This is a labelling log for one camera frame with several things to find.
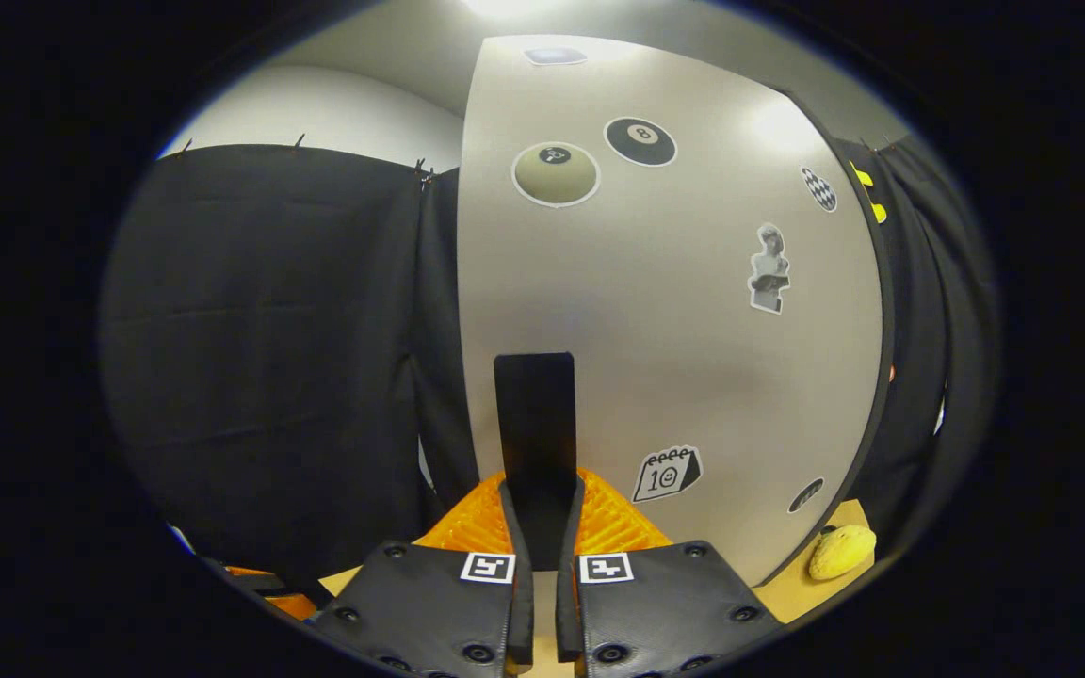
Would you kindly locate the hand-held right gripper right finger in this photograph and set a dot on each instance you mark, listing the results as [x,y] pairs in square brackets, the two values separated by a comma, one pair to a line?
[665,612]

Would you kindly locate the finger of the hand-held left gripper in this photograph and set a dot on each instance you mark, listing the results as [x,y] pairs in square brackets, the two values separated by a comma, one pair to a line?
[274,589]

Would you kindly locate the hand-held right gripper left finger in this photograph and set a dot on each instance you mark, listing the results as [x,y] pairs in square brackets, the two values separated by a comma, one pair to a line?
[429,612]

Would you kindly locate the grey cabinet door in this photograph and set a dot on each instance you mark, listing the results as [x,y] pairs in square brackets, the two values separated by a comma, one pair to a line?
[674,358]

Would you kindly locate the dark grey cabinet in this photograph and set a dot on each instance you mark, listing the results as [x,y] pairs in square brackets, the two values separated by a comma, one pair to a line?
[886,311]

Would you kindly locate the yellow sponge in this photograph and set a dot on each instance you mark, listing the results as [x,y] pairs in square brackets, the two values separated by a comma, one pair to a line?
[842,554]

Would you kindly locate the black backdrop cloth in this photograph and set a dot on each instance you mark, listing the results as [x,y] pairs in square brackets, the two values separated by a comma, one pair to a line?
[269,377]

